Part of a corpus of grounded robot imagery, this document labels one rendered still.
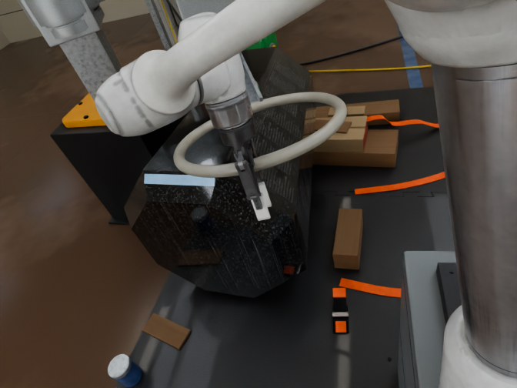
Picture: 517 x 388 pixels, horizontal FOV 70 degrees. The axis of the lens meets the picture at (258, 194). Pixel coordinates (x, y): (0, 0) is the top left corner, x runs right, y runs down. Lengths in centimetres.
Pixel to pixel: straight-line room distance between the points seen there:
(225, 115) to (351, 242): 125
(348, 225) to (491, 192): 163
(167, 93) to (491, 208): 45
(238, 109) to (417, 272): 57
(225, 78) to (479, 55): 53
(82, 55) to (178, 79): 164
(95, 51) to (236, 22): 169
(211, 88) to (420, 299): 64
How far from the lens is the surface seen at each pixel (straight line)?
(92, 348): 220
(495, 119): 28
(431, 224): 210
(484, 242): 36
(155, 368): 194
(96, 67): 219
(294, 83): 196
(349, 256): 182
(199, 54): 53
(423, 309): 92
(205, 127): 119
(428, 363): 87
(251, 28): 50
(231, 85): 72
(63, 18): 205
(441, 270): 93
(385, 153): 232
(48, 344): 239
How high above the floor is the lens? 161
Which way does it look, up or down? 42 degrees down
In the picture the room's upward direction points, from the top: 19 degrees counter-clockwise
